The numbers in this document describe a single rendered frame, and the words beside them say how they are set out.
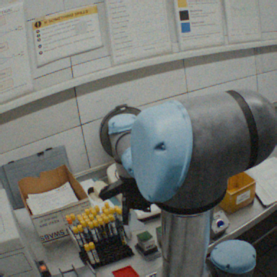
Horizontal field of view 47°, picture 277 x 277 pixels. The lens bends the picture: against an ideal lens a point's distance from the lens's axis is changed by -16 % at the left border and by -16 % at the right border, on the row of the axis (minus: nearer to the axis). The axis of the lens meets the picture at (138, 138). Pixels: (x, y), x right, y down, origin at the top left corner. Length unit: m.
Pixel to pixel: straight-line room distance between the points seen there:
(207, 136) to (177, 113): 0.04
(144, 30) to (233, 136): 1.13
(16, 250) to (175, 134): 0.62
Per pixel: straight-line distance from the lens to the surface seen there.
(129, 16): 1.48
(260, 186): 1.42
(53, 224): 1.25
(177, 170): 0.41
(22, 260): 0.94
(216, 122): 0.43
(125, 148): 0.83
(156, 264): 1.13
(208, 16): 1.71
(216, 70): 1.79
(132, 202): 1.01
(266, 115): 0.47
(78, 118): 1.49
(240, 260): 0.77
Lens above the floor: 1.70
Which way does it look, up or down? 26 degrees down
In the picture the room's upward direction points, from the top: 8 degrees counter-clockwise
